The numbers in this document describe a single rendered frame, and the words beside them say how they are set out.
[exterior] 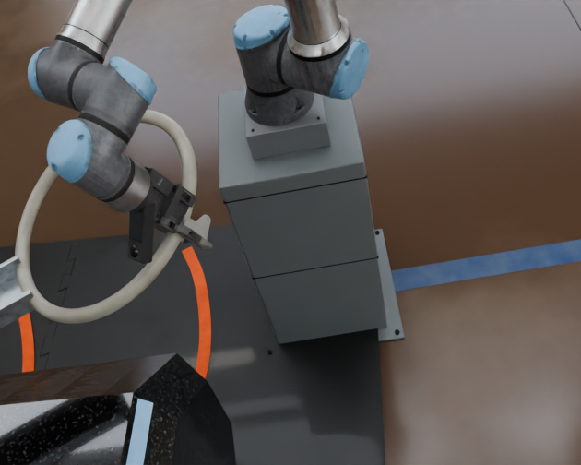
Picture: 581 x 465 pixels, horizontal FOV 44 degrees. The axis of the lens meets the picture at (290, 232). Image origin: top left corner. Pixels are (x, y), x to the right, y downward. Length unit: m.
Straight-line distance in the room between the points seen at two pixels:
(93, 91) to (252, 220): 0.91
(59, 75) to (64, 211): 2.11
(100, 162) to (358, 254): 1.18
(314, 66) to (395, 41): 2.03
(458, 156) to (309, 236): 1.15
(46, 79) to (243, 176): 0.78
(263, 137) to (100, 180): 0.81
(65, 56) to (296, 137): 0.81
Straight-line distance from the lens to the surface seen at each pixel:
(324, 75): 1.71
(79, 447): 1.70
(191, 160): 1.43
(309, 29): 1.65
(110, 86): 1.21
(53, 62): 1.31
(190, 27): 4.15
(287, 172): 1.92
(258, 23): 1.82
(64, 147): 1.19
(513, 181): 2.99
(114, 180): 1.21
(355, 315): 2.47
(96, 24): 1.32
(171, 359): 1.95
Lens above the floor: 2.20
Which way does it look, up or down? 50 degrees down
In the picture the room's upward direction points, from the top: 16 degrees counter-clockwise
